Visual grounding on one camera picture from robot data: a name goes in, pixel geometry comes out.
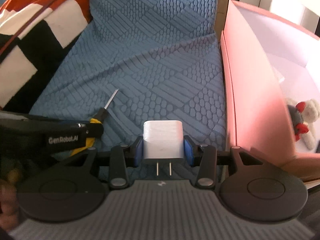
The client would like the red black toy ball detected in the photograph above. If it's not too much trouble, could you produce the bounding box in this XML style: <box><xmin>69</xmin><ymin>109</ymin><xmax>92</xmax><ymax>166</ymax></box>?
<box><xmin>287</xmin><ymin>101</ymin><xmax>309</xmax><ymax>141</ymax></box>

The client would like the yellow handled screwdriver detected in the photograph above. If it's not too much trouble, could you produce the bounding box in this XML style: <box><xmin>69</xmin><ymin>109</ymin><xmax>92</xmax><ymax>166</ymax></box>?
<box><xmin>71</xmin><ymin>89</ymin><xmax>119</xmax><ymax>156</ymax></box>

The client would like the person's left hand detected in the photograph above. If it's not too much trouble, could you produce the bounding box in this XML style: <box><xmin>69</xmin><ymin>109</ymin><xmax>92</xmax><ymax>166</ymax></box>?
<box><xmin>1</xmin><ymin>168</ymin><xmax>21</xmax><ymax>232</ymax></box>

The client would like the white plush toy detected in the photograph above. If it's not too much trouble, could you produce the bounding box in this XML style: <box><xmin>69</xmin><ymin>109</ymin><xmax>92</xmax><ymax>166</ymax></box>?
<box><xmin>286</xmin><ymin>98</ymin><xmax>319</xmax><ymax>150</ymax></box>

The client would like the pink cardboard box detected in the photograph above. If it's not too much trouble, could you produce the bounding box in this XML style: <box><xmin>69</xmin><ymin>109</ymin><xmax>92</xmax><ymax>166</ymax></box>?
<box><xmin>221</xmin><ymin>0</ymin><xmax>319</xmax><ymax>184</ymax></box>

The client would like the red white black striped blanket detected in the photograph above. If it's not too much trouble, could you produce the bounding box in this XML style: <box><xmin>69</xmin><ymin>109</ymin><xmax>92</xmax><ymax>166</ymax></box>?
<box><xmin>1</xmin><ymin>0</ymin><xmax>92</xmax><ymax>113</ymax></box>

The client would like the blue textured seat cover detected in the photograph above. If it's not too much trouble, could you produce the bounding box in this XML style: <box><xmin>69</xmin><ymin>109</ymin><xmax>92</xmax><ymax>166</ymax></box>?
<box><xmin>30</xmin><ymin>0</ymin><xmax>226</xmax><ymax>151</ymax></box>

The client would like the white plug charger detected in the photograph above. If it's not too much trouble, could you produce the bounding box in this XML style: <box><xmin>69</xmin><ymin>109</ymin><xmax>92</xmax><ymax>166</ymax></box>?
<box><xmin>143</xmin><ymin>120</ymin><xmax>184</xmax><ymax>176</ymax></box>

